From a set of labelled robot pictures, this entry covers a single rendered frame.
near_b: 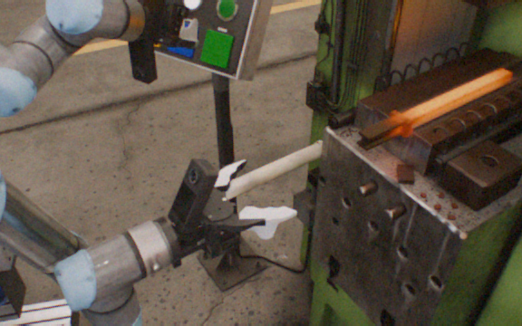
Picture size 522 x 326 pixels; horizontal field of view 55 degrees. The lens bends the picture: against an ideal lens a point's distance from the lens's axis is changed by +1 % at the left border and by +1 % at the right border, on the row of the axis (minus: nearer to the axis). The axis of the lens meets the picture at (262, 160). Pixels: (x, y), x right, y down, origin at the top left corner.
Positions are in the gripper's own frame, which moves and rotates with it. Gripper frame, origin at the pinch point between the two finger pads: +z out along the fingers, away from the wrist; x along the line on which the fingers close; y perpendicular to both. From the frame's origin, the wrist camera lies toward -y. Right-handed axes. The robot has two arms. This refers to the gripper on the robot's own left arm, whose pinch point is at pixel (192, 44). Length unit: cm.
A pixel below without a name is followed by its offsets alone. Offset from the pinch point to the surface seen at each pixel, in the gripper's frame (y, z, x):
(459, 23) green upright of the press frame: 21, 42, -46
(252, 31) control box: 6.1, 11.7, -7.0
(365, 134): -6.2, -1.7, -42.5
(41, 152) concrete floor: -77, 78, 128
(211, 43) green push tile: 0.8, 9.6, 1.5
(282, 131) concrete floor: -39, 145, 34
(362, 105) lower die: -2.5, 12.1, -36.6
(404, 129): -3.8, 5.2, -47.6
